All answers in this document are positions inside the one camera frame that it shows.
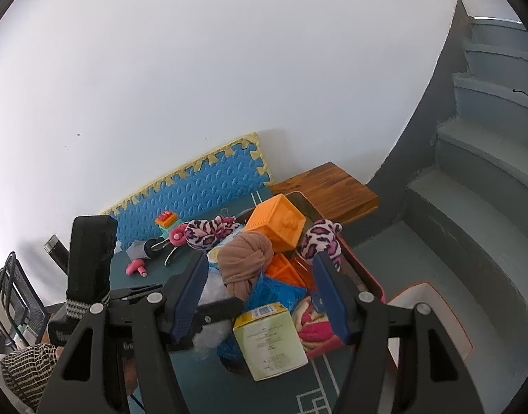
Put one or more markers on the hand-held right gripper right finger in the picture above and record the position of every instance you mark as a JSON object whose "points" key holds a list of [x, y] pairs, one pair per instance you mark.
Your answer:
{"points": [[333, 302]]}

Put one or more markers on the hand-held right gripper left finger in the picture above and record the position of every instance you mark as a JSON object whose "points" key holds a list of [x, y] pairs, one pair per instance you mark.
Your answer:
{"points": [[188, 302]]}

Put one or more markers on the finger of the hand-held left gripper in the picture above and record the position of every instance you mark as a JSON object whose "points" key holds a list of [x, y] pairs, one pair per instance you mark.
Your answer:
{"points": [[216, 312], [134, 290]]}

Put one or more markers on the clear plastic bag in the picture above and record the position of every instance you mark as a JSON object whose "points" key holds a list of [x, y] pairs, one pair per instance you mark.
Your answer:
{"points": [[214, 293]]}

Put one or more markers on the cream pink towel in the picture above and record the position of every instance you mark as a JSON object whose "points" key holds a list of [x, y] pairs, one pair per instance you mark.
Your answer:
{"points": [[311, 323]]}

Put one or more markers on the red cardboard box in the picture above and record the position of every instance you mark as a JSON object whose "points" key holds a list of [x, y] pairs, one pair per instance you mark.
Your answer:
{"points": [[365, 278]]}

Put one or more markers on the beige stockings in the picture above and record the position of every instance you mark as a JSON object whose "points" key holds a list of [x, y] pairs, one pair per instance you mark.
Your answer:
{"points": [[242, 263]]}

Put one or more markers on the small orange embossed cube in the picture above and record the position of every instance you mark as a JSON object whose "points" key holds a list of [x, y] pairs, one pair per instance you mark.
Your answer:
{"points": [[283, 271]]}

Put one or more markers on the blue textured pouch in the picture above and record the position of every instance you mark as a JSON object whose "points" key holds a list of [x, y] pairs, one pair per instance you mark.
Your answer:
{"points": [[275, 297]]}

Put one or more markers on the yellow green medicine box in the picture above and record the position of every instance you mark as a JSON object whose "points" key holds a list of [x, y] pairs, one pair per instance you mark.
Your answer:
{"points": [[268, 340]]}

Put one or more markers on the pink leopard plush toy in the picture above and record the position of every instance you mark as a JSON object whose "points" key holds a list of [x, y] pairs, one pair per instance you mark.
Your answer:
{"points": [[208, 233]]}

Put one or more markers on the large orange embossed cube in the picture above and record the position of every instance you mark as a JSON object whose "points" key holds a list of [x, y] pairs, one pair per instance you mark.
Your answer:
{"points": [[275, 222]]}

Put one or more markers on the person's left forearm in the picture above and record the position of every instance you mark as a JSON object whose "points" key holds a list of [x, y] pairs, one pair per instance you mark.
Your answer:
{"points": [[26, 366]]}

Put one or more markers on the small pink toy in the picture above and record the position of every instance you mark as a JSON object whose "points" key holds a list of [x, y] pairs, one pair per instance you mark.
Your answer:
{"points": [[136, 267]]}

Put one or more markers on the black thermos bottle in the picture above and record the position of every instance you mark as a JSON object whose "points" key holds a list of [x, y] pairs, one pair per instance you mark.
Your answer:
{"points": [[57, 252]]}

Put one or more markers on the grey sock with black cuff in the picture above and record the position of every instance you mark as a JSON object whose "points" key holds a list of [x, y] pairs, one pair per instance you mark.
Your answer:
{"points": [[136, 250]]}

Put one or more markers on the teal orange toy cube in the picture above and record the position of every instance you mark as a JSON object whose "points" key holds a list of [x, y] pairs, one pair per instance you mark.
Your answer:
{"points": [[167, 220]]}

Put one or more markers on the black mesh chair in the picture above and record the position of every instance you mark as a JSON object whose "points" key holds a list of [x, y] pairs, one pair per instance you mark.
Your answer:
{"points": [[14, 306]]}

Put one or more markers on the wooden table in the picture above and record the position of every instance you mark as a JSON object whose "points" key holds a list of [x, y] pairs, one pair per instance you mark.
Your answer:
{"points": [[328, 189]]}

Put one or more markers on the blue yellow foam puzzle mat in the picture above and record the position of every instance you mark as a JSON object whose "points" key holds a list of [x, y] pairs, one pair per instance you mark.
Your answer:
{"points": [[203, 189]]}

